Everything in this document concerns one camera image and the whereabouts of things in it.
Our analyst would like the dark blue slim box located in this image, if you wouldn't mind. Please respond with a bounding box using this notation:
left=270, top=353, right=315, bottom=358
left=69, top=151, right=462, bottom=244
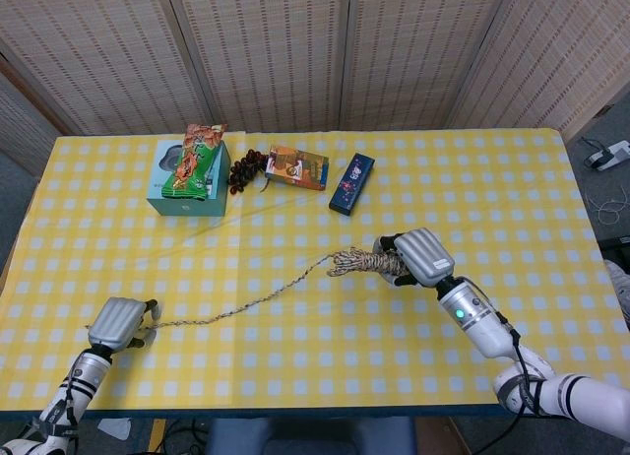
left=328, top=153, right=376, bottom=215

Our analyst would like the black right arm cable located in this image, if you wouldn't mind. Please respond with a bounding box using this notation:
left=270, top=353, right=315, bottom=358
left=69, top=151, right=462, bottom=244
left=491, top=306, right=547, bottom=420

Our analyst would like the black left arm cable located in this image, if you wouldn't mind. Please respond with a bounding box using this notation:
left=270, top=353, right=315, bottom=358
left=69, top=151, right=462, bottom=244
left=17, top=363, right=83, bottom=455

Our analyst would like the blue chair seat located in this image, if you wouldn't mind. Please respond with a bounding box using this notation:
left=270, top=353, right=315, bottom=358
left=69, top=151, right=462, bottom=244
left=204, top=416, right=414, bottom=455

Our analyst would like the white paper scrap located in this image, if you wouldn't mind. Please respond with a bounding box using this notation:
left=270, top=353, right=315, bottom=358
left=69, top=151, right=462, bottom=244
left=96, top=418, right=132, bottom=439

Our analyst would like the white black floor device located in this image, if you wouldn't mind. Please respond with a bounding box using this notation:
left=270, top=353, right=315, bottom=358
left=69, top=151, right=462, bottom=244
left=582, top=138, right=630, bottom=172

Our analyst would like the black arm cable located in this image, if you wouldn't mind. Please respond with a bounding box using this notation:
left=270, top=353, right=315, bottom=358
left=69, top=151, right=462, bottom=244
left=17, top=363, right=83, bottom=455
left=491, top=306, right=547, bottom=420

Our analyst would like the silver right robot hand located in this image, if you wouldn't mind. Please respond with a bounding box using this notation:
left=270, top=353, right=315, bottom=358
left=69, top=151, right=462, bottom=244
left=376, top=227, right=457, bottom=288

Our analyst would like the teal cardboard box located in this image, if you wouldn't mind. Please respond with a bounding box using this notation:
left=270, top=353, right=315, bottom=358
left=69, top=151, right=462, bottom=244
left=147, top=139, right=232, bottom=218

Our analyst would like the speckled beige braided rope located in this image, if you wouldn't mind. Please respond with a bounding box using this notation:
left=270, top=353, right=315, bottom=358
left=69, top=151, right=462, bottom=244
left=84, top=246, right=408, bottom=334

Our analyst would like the dark red grape bunch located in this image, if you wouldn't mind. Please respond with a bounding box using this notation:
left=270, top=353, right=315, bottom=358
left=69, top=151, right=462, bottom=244
left=226, top=149, right=270, bottom=196

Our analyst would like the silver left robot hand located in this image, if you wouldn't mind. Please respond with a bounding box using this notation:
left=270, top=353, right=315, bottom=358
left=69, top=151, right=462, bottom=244
left=87, top=296, right=159, bottom=353

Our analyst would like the green snack bag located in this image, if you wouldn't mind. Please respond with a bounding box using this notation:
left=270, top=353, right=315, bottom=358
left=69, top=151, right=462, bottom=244
left=160, top=123, right=228, bottom=200

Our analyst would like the yellow checked tablecloth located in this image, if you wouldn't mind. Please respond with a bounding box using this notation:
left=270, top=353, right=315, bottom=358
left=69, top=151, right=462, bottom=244
left=0, top=128, right=630, bottom=420

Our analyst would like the woven folding screen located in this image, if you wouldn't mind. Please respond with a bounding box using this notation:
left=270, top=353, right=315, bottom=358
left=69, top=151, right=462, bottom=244
left=0, top=0, right=630, bottom=141

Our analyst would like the orange colourful carton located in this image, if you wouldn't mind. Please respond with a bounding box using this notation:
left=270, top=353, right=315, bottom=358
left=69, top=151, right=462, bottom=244
left=264, top=145, right=330, bottom=192

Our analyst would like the thin white floor cable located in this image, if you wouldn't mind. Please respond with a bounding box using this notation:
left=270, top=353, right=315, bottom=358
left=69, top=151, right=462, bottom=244
left=593, top=188, right=630, bottom=226

